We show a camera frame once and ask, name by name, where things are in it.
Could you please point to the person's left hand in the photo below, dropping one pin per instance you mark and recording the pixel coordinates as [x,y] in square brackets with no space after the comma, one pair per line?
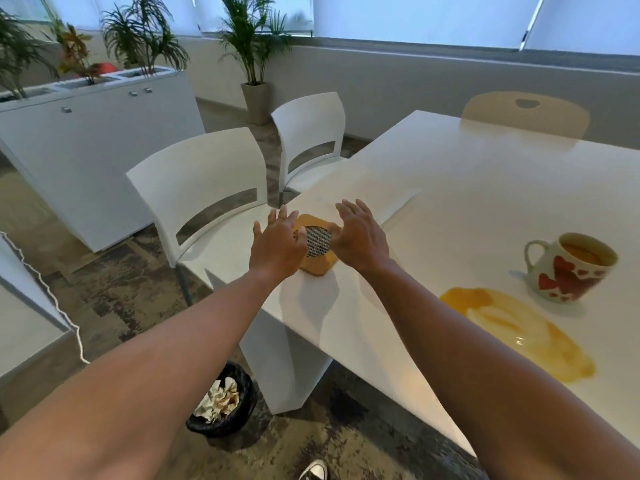
[275,249]

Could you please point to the person's right hand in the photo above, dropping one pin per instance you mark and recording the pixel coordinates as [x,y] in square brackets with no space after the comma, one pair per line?
[360,242]

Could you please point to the person's left little finger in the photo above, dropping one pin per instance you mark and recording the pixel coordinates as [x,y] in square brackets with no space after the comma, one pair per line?
[258,231]

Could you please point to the person's left middle finger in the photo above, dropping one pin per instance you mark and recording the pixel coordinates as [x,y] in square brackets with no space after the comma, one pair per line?
[282,213]

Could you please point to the person's left thumb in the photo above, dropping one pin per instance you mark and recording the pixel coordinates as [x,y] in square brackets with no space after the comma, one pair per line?
[301,238]

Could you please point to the person's right thumb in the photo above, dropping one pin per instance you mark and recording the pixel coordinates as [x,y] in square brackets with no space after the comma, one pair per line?
[335,234]

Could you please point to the person's right middle finger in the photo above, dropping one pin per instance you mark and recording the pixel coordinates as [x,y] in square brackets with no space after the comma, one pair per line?
[361,207]

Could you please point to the person's left forearm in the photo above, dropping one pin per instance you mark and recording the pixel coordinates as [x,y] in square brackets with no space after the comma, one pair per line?
[150,374]

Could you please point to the person's right forearm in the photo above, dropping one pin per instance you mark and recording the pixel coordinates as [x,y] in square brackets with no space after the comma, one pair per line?
[490,384]

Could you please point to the wooden box with mesh lid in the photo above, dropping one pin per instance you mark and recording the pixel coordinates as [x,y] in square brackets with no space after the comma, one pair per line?
[318,247]

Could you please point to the large white plastic chair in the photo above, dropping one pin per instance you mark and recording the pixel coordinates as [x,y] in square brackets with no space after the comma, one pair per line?
[200,174]

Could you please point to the small white plastic chair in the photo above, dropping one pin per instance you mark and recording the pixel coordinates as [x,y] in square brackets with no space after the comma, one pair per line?
[307,119]

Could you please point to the beige plant pot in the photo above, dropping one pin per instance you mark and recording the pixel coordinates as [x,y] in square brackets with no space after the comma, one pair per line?
[257,103]

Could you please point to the white table base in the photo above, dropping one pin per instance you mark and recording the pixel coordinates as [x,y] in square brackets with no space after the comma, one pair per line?
[285,364]

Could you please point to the crumpled stained paper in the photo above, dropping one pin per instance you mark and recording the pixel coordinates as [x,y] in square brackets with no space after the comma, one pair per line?
[217,399]

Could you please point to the white planter cabinet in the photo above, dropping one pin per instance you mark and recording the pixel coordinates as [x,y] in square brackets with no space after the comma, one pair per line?
[100,154]

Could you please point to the tall potted palm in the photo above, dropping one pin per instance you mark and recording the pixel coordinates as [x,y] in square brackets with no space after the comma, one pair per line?
[252,39]

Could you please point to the black trash bin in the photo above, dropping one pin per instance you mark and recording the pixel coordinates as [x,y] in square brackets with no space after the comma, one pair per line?
[240,409]

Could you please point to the beige chair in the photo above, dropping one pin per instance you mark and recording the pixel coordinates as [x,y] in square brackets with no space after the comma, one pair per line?
[525,119]

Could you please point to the wide white roller blind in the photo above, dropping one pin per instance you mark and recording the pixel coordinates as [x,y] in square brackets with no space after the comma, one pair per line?
[425,19]

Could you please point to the orange tea spill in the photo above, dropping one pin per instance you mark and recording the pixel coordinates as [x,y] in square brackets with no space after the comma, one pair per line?
[530,332]

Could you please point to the white mug with red hearts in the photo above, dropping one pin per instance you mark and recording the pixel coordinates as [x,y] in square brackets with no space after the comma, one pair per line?
[560,279]

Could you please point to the bushy green palm plant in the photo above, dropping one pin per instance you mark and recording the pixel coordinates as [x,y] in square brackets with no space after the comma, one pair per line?
[145,39]

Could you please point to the red object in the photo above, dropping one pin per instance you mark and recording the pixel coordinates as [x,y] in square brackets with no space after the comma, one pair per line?
[106,68]

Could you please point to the tea in mug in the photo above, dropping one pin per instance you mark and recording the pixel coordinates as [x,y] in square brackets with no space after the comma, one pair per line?
[582,253]

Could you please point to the black and white sneaker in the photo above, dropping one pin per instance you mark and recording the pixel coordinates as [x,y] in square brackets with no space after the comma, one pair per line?
[315,470]

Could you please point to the white side table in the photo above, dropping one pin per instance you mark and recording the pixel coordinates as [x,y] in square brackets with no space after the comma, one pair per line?
[25,324]

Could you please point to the red-leaved croton plant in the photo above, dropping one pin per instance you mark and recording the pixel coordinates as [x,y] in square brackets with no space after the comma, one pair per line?
[75,54]

